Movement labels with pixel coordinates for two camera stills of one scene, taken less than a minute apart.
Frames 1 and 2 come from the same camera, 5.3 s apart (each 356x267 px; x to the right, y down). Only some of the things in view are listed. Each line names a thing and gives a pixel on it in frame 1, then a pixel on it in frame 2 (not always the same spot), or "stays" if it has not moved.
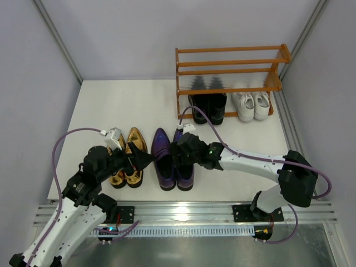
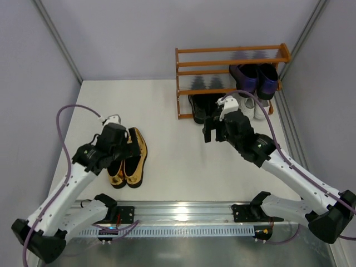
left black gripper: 128,160 to 129,147
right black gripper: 181,150 to 218,129
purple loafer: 184,176 to 267,81
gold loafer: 134,179 stays
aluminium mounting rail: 203,214 stays
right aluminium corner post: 319,9 stays
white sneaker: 244,103 stays
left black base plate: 127,213 stays
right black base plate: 243,213 stays
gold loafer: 117,181 stays
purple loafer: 162,151 to 245,77
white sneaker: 261,107 stays
